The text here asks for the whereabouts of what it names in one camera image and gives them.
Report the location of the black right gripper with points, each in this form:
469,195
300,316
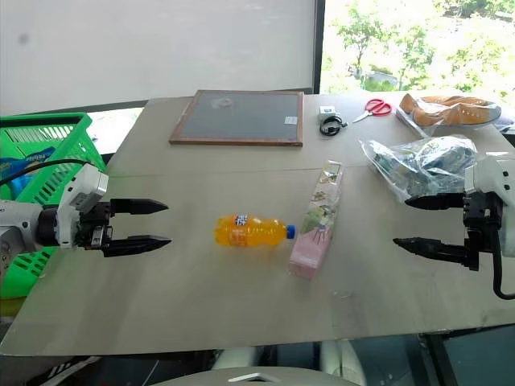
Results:
483,227

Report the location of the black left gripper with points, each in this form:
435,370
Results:
94,229

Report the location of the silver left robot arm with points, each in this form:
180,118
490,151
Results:
16,227

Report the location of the green plastic basket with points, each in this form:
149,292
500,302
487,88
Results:
48,161

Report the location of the clear bag of packets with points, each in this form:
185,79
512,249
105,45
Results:
418,165

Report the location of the orange shoes in bag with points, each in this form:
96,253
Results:
446,110

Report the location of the pink snack box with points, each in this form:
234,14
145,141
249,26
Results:
318,225

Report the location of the orange soda bottle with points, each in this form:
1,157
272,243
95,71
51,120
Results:
251,231

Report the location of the blue snack bag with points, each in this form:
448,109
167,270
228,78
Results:
24,161

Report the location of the wood framed blackboard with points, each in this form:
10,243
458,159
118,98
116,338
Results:
241,117

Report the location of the black sneaker white stripes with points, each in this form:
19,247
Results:
66,370

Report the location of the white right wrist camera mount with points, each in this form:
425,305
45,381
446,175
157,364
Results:
493,189

